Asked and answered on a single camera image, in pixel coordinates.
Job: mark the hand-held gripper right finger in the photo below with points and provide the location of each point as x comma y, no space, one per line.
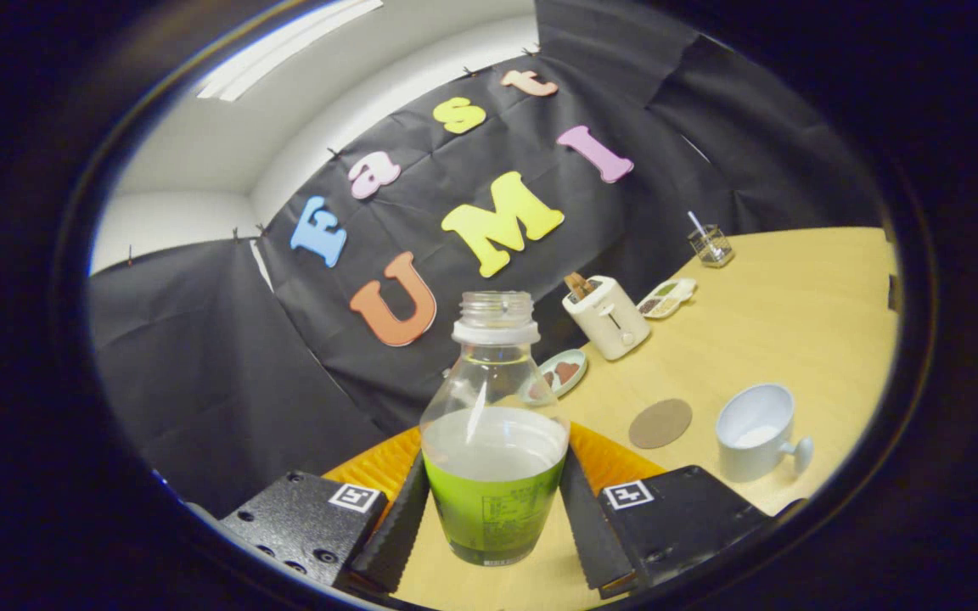
587,526

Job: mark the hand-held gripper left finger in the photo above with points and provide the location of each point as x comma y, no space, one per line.
391,535

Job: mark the clear green-label juice bottle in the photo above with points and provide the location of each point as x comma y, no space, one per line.
493,509

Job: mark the round brown coaster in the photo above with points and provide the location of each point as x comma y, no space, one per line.
660,423

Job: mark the pale blue cup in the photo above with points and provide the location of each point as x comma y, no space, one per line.
748,465

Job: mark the brown heart-shaped cookie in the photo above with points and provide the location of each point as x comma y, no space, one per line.
567,372

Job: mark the pale green plate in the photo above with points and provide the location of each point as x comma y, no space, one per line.
581,360

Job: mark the white toaster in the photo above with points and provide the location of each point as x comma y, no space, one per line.
612,321

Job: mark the white divided condiment tray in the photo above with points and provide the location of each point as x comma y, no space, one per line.
667,299

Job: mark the brown toast slice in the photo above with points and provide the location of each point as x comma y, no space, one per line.
576,284

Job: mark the wooden table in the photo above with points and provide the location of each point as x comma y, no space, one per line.
795,322

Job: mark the small glass jar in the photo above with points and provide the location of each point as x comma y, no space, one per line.
712,249

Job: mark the white straw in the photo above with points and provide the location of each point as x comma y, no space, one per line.
696,222

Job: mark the long ceiling light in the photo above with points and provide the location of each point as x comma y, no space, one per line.
285,49

